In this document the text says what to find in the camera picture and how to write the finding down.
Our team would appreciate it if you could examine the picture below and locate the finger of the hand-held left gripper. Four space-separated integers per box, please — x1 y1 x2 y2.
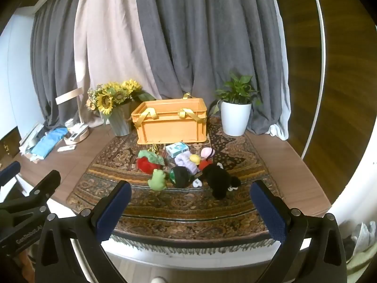
0 162 21 187
0 169 61 213

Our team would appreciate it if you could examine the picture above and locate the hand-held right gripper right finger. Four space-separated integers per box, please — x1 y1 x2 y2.
250 179 348 283

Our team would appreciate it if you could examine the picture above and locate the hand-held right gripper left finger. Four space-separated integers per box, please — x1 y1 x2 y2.
35 180 132 283

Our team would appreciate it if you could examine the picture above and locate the green frog plush toy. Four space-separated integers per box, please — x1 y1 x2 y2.
148 169 167 191

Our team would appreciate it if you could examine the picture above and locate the red strawberry plush toy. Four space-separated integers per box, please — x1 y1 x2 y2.
136 150 165 174

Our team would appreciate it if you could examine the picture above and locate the large black plush toy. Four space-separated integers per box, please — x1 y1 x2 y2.
193 163 242 200

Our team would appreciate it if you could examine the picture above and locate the black and green plush toy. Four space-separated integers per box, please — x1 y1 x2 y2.
168 166 195 188

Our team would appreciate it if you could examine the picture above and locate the light purple plush toy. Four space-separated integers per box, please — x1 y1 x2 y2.
175 150 201 173

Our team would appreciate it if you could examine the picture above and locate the orange storage box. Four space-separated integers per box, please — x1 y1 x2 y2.
130 93 208 145

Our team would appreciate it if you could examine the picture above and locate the wooden cabinet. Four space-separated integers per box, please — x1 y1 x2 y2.
0 127 21 161

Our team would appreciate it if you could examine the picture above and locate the white long box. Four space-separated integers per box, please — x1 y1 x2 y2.
19 123 45 154

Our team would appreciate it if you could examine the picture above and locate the blue cloth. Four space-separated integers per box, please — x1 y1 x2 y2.
31 127 69 157

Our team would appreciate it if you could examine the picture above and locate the white round device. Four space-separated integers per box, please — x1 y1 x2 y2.
64 124 90 145

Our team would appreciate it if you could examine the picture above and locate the patterned brown rug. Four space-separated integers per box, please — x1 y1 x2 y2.
66 115 283 255

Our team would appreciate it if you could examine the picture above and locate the white sheer curtain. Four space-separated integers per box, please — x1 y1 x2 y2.
269 0 291 141

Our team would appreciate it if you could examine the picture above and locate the grey ribbed vase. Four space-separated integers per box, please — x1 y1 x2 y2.
100 100 132 137

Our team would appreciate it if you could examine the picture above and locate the blue and white small box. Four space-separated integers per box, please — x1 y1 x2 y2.
165 141 189 158

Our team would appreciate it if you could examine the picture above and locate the white plant pot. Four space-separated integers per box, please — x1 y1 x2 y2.
220 101 252 137

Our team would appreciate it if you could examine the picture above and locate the light grey cloth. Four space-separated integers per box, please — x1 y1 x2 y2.
342 221 377 275

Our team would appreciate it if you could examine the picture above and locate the sunflower bouquet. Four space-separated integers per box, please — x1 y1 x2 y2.
86 79 156 115

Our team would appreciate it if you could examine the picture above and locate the grey curtain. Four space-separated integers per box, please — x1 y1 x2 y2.
31 6 89 129
135 0 287 136

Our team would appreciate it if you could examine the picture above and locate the green potted plant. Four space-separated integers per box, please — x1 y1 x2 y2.
208 72 262 117

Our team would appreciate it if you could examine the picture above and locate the white curved tube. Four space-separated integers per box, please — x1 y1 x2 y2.
300 0 327 158

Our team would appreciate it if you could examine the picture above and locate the beige curtain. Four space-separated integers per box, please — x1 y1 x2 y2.
74 0 162 128

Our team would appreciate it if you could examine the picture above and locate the beige curtain strap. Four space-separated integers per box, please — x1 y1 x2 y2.
55 88 83 105

